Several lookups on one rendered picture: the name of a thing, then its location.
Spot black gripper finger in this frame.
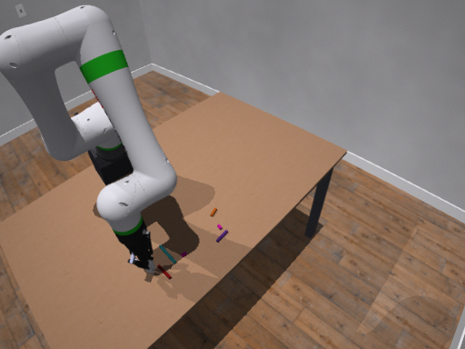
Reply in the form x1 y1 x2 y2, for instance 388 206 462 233
128 248 154 274
143 232 156 270

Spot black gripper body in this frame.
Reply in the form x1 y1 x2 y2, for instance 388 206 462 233
126 235 147 256

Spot purple rod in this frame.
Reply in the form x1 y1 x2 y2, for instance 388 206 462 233
216 230 228 243

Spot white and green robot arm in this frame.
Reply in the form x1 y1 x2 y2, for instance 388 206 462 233
0 5 177 245

